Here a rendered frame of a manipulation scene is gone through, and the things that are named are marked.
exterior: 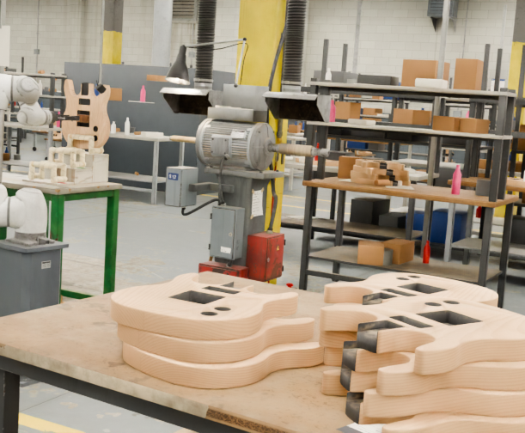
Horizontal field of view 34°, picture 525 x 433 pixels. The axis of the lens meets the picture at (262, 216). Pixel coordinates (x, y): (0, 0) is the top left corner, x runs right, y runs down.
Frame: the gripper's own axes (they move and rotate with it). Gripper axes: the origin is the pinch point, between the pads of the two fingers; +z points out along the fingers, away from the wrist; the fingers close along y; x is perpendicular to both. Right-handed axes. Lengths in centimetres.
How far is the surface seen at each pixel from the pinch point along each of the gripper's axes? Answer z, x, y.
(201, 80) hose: 2, 26, 90
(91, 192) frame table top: -8.5, -41.6, 24.7
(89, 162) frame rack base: 4.5, -26.2, 11.9
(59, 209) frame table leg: -36, -49, 26
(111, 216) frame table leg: 12, -58, 24
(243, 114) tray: -8, 10, 124
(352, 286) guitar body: -198, -27, 268
